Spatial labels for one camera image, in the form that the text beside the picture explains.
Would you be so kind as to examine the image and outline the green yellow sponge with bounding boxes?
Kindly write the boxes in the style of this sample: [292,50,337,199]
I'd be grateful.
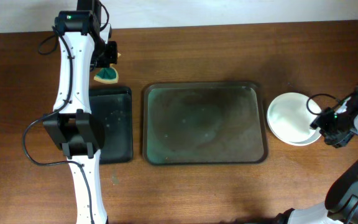
[93,65,119,84]

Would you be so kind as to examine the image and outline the white plate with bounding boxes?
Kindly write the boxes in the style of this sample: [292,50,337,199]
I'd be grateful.
[267,92,321,146]

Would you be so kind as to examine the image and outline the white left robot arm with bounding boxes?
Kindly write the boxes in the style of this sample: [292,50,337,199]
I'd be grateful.
[43,1,117,223]

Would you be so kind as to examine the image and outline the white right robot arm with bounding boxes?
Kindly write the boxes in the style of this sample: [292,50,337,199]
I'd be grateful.
[272,85,358,224]

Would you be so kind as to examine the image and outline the small black tray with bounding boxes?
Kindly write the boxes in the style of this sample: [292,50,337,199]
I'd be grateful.
[89,86,134,165]

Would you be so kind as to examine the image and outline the large dark serving tray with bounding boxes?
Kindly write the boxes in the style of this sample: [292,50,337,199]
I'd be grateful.
[142,82,269,166]

